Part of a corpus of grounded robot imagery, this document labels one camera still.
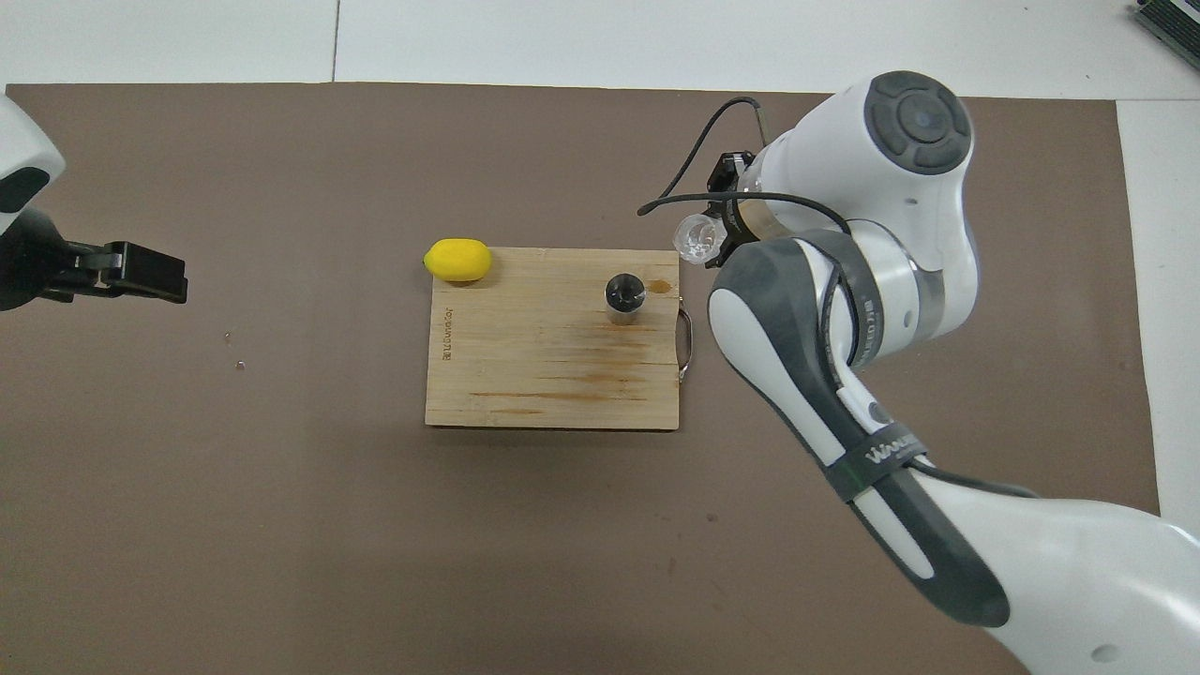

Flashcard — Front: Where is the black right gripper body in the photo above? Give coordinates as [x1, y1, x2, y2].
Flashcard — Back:
[710, 152, 756, 203]

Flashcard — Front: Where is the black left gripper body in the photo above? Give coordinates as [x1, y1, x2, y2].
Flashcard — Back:
[0, 208, 112, 312]

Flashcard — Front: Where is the small clear glass cup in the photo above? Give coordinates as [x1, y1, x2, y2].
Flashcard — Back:
[673, 212, 728, 265]

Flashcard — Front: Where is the steel double jigger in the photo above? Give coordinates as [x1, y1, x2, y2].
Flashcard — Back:
[605, 273, 648, 325]

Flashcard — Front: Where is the bamboo cutting board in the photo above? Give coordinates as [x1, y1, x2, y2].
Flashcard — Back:
[425, 247, 697, 432]

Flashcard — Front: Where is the yellow lemon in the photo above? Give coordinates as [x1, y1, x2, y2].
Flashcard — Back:
[423, 238, 493, 283]

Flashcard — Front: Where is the brown table mat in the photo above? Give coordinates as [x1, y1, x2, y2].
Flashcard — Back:
[0, 82, 1180, 675]

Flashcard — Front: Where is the grey ribbed device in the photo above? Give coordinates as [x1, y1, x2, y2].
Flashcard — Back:
[1130, 0, 1200, 65]

